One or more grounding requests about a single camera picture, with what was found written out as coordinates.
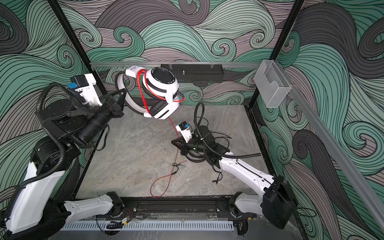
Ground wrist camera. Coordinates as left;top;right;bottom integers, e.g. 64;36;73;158
176;121;193;143
67;74;103;107

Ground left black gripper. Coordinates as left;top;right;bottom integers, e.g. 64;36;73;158
75;88;124;149

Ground black blue headphones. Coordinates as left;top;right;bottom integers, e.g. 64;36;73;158
181;151;207;163

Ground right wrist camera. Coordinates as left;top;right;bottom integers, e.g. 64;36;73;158
176;121;193;143

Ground white slotted cable duct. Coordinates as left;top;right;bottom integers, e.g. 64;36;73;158
61;220;235;232

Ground white headphones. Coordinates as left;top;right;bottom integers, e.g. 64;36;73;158
115;66;185;120

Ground black headphone cable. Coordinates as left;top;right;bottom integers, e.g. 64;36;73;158
197;116;233;184

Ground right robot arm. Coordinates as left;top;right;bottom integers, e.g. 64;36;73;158
171;103;298;229

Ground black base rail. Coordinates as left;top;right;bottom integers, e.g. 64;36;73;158
56;196;265;218

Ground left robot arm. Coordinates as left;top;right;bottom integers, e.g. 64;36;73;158
1;83;127;240

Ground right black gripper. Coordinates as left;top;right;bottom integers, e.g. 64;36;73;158
171;135;210;157

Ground red headphone cable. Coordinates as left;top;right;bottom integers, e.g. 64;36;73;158
136;68;188;199

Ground clear plastic wall bin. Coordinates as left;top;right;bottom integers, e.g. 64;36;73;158
254;60;292;108

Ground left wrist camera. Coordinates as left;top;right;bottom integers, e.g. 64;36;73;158
67;74;103;107

